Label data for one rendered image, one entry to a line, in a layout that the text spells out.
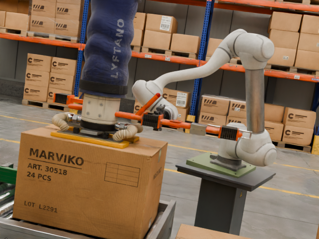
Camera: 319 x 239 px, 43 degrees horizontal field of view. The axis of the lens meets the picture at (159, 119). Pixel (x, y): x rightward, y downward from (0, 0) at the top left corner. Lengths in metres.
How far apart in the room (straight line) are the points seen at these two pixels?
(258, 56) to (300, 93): 8.26
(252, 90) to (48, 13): 8.04
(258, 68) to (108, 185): 1.01
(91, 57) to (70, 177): 0.53
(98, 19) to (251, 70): 0.88
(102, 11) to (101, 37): 0.11
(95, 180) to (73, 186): 0.11
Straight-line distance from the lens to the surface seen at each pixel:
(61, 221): 1.92
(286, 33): 9.11
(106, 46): 1.81
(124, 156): 1.74
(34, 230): 1.80
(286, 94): 10.37
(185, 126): 1.82
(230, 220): 2.58
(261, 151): 2.36
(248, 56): 2.21
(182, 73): 2.23
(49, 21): 9.91
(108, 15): 1.83
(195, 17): 10.43
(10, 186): 2.51
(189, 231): 2.10
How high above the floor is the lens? 1.32
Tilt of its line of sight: 7 degrees down
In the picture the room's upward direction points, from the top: 8 degrees clockwise
